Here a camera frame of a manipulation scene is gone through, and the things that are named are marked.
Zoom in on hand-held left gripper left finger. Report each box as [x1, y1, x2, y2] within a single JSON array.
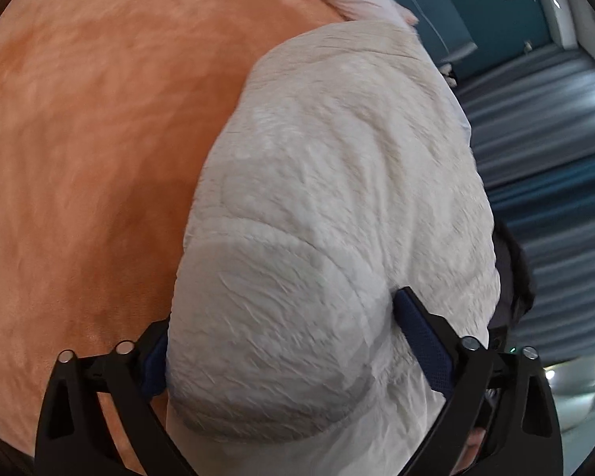
[[34, 318, 200, 476]]

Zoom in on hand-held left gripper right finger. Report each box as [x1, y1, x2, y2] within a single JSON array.
[[395, 286, 564, 476]]

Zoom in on white fleece garment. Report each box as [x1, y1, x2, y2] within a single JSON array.
[[166, 19, 501, 476]]

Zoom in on shiny grey round object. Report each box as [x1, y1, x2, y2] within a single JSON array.
[[544, 351, 595, 432]]

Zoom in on blue grey striped curtain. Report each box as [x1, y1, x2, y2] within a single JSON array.
[[456, 42, 595, 372]]

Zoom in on orange blanket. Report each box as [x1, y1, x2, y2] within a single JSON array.
[[0, 0, 348, 476]]

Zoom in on white box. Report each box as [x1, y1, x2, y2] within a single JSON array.
[[530, 0, 592, 51]]

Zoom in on white cable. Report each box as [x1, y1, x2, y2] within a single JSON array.
[[440, 41, 478, 85]]

